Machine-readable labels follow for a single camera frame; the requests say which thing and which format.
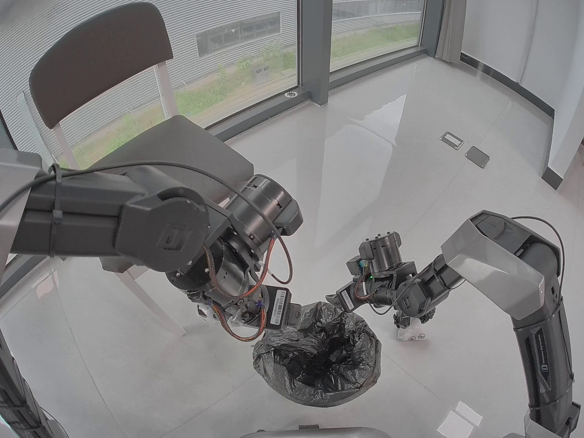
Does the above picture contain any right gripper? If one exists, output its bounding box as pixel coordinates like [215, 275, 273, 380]
[323, 283, 385, 315]

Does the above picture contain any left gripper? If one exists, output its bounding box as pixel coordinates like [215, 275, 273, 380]
[262, 286, 303, 333]

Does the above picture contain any black plastic bag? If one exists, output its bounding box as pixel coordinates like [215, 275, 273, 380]
[252, 301, 382, 406]

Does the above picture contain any clear printed wrapper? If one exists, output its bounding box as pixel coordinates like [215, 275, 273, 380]
[395, 325, 428, 342]

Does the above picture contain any crumpled clear wrapper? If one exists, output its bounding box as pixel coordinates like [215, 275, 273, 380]
[196, 305, 243, 328]

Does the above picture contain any window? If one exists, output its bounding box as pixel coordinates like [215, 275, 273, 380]
[0, 0, 452, 174]

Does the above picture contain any white curtain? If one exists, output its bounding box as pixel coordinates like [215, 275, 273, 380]
[436, 0, 469, 65]

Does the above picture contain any white chair with brown seat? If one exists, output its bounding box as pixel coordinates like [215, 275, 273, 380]
[16, 2, 255, 337]

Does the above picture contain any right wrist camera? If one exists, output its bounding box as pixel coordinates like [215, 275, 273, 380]
[347, 255, 372, 284]

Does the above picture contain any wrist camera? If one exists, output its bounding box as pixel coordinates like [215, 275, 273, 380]
[347, 255, 372, 284]
[272, 197, 304, 237]

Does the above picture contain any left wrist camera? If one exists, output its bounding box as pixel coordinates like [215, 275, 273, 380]
[272, 197, 304, 237]

